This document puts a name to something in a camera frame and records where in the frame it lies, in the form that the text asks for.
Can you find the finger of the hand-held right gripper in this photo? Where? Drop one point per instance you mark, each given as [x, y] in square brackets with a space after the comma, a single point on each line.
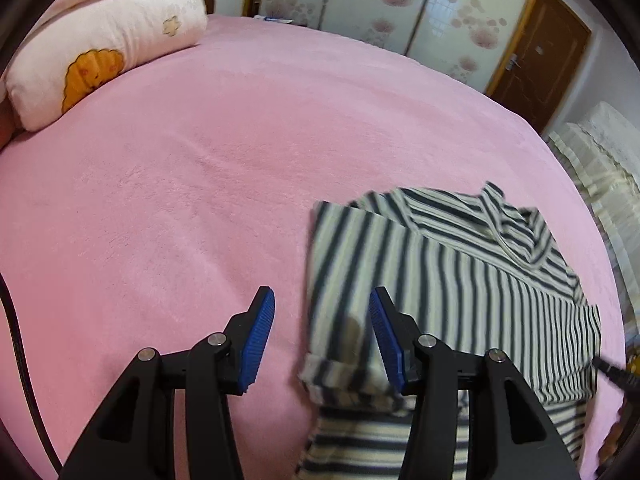
[615, 374]

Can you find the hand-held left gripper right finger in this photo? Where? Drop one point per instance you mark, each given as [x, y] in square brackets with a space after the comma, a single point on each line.
[387, 340]

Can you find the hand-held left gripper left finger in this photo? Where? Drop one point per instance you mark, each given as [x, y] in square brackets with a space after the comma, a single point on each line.
[257, 340]

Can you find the striped long-sleeve shirt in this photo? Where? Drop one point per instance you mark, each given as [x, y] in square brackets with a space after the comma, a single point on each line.
[475, 270]

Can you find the yellow drawer cabinet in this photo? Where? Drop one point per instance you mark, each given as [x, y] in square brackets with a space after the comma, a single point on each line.
[612, 447]

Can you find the pink bed blanket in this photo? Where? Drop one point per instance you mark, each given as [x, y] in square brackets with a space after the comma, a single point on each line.
[175, 185]

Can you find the cream lace-covered furniture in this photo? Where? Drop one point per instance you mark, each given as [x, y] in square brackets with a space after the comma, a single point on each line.
[600, 160]

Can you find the brown wooden door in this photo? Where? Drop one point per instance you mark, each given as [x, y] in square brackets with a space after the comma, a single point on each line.
[542, 55]

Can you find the floral sliding-door wardrobe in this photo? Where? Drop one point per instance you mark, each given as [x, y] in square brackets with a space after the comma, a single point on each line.
[390, 5]

